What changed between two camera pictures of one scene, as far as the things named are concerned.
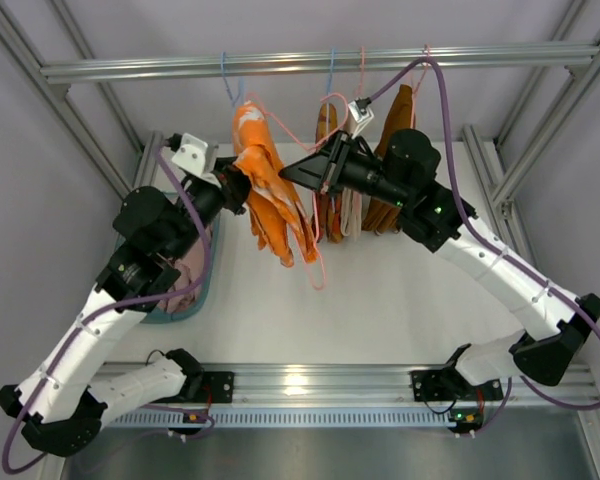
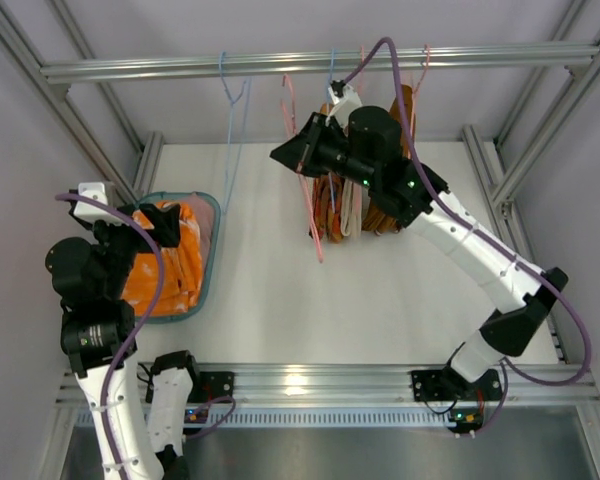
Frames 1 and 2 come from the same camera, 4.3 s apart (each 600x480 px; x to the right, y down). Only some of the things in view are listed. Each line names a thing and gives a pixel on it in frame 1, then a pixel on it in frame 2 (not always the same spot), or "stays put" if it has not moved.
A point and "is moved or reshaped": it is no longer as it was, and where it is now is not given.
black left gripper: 236,187 → 143,226
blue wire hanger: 331,68 stays put
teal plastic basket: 158,317 stays put
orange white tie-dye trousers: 275,203 is moved or reshaped
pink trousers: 191,269 is moved or reshaped
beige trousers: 350,196 stays put
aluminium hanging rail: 379,61 stays put
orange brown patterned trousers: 328,215 stays put
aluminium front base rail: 377,386 stays put
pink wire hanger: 314,204 → 287,101
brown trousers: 399,116 stays put
